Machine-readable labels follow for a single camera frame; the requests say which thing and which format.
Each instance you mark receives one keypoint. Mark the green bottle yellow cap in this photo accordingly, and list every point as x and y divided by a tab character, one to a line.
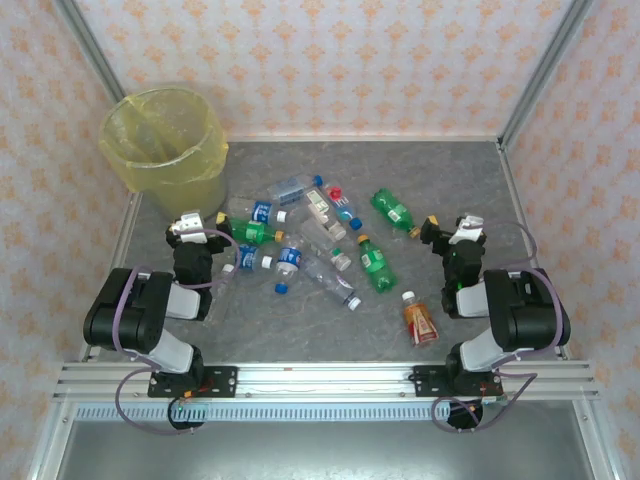
252	230
390	207
376	265

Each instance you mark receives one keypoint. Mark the crumpled clear bottle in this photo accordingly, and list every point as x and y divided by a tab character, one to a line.
314	232

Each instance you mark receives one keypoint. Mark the white-capped blue-label clear bottle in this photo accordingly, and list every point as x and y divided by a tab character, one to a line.
261	210

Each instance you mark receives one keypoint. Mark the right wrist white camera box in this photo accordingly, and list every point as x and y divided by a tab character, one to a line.
467	227

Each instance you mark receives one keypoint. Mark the clear bottle red-blue label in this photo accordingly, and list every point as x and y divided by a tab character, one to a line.
343	206

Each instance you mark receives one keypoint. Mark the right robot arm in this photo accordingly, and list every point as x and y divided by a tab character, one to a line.
530	320

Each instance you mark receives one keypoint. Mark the clear bottle green-white label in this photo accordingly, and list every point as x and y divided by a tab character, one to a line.
317	201

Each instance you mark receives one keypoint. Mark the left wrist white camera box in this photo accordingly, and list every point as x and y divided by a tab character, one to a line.
190	225

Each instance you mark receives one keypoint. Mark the clear bottle purple label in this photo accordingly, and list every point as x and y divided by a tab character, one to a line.
342	285

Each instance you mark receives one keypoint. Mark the wide aluminium mounting rail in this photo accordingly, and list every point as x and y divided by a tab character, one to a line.
325	380

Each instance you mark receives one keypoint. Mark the bin with yellow liner bag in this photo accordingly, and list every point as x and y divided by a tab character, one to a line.
165	135

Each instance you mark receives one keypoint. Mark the unlabelled clear bottle white cap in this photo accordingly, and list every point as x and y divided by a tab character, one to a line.
228	269

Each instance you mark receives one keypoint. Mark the aluminium frame post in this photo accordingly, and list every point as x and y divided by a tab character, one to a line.
90	50
545	70

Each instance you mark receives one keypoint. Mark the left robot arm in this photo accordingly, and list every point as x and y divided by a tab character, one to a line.
125	320

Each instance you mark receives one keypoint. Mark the grey metal panel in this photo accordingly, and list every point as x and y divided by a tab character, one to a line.
320	450

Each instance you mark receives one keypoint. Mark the white bottle cap with QR code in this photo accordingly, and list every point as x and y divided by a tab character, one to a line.
247	257

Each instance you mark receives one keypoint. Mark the blue-capped blue-label clear bottle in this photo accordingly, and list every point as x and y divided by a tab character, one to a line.
289	257
290	189

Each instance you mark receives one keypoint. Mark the clear bottle green neck band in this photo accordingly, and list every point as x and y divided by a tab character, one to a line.
341	261

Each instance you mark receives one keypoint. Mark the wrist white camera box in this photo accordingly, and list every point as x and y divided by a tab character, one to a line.
467	227
190	225

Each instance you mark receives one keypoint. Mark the orange-red label bottle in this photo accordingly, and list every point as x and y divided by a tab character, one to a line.
421	322

